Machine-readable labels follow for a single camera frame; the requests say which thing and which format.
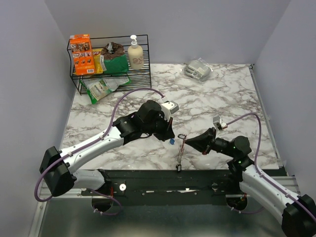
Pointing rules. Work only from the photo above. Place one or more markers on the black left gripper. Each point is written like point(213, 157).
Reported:
point(168, 133)

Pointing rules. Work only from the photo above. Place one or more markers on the clear plastic wrapped package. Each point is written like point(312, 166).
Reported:
point(198, 69)

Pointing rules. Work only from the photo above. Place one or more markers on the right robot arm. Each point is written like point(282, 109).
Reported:
point(295, 213)

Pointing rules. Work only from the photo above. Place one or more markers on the black wire shelf rack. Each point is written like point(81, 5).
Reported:
point(139, 78)

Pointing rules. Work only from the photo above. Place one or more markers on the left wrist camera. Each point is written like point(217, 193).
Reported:
point(169, 108)

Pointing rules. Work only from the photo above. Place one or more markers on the orange product box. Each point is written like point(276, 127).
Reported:
point(82, 54)

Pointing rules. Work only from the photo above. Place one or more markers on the cream pump soap bottle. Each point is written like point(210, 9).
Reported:
point(135, 54)

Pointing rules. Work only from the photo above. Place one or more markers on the red handled key organizer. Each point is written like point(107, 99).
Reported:
point(181, 151)

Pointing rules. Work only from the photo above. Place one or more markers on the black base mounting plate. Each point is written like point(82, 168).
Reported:
point(166, 187)

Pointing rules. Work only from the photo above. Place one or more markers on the blue tagged key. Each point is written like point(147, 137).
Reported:
point(172, 141)

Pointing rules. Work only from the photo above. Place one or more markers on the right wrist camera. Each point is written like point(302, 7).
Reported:
point(218, 123)

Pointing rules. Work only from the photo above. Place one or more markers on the yellow snack bag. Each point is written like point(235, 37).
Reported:
point(96, 58)

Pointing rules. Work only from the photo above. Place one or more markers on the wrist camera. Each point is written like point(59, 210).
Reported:
point(218, 123)
point(169, 108)

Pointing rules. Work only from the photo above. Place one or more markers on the green white snack bag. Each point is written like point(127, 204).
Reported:
point(99, 88)

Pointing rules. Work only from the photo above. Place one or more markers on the green brown bag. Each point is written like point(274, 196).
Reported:
point(113, 59)

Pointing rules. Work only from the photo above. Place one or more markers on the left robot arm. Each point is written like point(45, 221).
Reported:
point(61, 169)

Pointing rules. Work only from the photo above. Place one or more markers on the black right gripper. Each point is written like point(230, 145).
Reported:
point(204, 141)

